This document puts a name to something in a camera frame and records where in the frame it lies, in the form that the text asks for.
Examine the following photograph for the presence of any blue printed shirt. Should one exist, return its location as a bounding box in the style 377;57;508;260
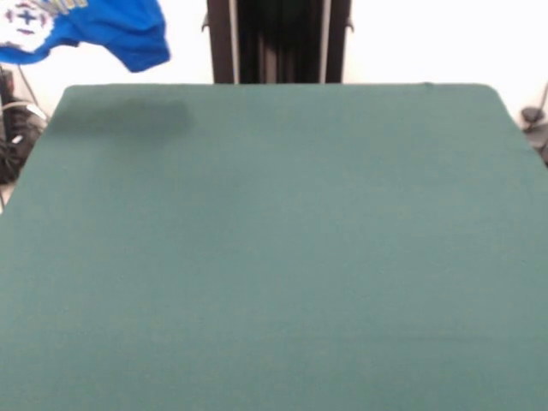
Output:
0;0;172;74

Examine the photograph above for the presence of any grey stand foot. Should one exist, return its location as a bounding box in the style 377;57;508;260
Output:
520;80;548;169

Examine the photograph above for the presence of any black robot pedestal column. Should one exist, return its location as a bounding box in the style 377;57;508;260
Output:
200;0;356;85

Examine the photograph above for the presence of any dark green table cloth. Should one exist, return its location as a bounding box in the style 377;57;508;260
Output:
0;82;548;411

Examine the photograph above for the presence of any black cable bundle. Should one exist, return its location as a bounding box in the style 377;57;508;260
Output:
0;63;49;186

